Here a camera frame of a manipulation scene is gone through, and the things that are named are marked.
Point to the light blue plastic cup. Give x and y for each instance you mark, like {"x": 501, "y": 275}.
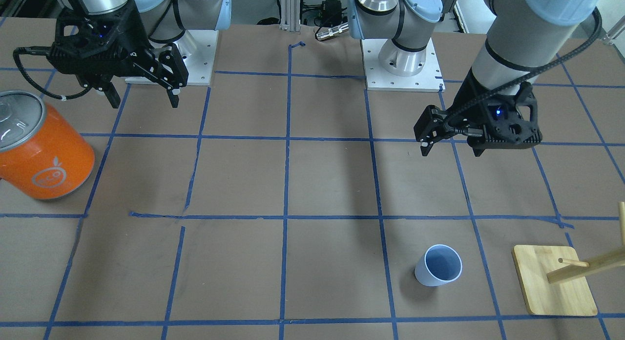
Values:
{"x": 439, "y": 265}

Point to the black power adapter with cables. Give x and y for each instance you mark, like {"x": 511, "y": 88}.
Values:
{"x": 328, "y": 13}

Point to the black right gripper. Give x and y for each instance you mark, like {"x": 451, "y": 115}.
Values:
{"x": 137, "y": 42}

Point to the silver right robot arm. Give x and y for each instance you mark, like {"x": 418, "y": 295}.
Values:
{"x": 164, "y": 21}

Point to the silver cylindrical connector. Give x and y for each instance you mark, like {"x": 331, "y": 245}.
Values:
{"x": 332, "y": 32}

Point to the aluminium frame post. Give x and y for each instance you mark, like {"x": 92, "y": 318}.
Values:
{"x": 289, "y": 16}

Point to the wooden mug tree stand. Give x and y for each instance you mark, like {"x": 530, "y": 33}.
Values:
{"x": 553, "y": 278}

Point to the orange can with silver lid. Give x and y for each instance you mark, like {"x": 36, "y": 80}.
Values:
{"x": 41, "y": 154}

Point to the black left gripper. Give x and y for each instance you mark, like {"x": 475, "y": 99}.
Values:
{"x": 469, "y": 101}

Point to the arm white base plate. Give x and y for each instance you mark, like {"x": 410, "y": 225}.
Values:
{"x": 198, "y": 49}
{"x": 387, "y": 68}

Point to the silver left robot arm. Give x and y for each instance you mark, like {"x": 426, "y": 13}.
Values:
{"x": 526, "y": 38}

